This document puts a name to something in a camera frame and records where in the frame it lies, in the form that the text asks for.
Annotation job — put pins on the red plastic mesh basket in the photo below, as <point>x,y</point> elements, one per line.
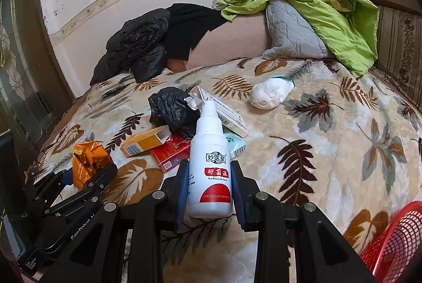
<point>395,243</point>

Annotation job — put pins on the yellow cardboard box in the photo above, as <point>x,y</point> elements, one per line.
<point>141,143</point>

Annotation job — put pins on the white tied plastic bag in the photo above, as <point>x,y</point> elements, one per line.
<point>268,93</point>

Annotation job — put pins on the grey quilted pillow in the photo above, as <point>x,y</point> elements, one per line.
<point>290,32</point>

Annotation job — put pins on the light green packet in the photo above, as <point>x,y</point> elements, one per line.
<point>238,144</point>

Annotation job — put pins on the clear plastic item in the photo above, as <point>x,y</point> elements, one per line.
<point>217,4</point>

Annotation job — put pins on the leaf print blanket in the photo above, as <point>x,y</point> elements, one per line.
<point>313,144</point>

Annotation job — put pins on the wooden glass door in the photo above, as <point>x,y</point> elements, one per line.
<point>19,72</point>

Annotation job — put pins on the white spray bottle red label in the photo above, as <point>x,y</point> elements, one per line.
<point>211,171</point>

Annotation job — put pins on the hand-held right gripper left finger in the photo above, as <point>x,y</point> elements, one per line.
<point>183,190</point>

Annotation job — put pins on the black plastic bag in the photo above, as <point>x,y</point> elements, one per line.
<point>171,108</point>

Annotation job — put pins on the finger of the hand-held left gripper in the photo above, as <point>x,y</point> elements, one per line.
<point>102,176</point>
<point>49,182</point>

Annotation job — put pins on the white medicine box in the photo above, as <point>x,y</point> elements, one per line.
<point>230,118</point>

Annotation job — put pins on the black puffer jacket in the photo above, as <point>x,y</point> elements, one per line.
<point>132,42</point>

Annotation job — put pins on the red cardboard box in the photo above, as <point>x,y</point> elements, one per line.
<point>168,154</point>

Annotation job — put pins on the pink bed sheet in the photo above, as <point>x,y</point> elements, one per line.
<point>230,39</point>

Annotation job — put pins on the black cloth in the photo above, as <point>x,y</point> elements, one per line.
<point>188,29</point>

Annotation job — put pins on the patterned bed headboard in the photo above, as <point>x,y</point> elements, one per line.
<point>399,46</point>

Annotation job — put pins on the orange foil wrapper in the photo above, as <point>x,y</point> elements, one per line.
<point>87,161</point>

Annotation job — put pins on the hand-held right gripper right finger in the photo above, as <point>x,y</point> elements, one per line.
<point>238,194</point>

